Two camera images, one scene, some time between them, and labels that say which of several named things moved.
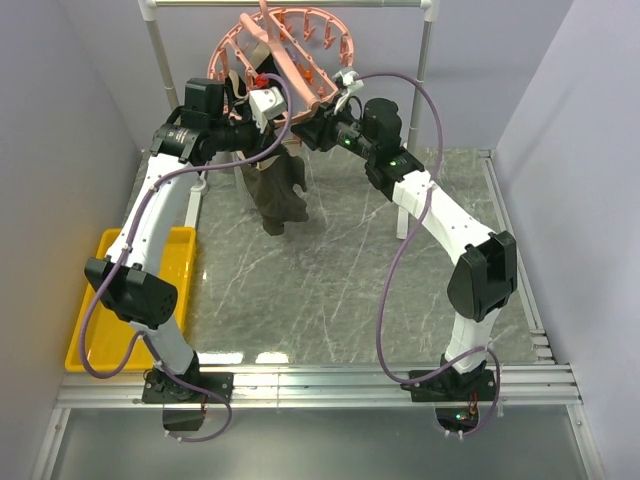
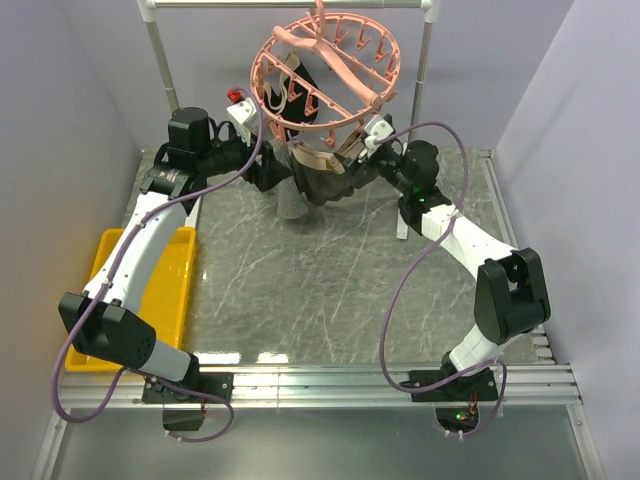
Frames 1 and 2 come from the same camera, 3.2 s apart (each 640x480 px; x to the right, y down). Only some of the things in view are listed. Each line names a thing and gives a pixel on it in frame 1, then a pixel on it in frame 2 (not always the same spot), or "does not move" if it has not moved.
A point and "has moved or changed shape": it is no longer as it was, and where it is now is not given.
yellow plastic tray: (109, 334) does not move
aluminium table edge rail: (311, 385) does not move
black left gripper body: (249, 139) to (258, 174)
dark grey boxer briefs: (273, 188) to (320, 176)
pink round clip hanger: (280, 63) has moved or changed shape
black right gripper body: (339, 131) to (384, 162)
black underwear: (235, 95) to (277, 99)
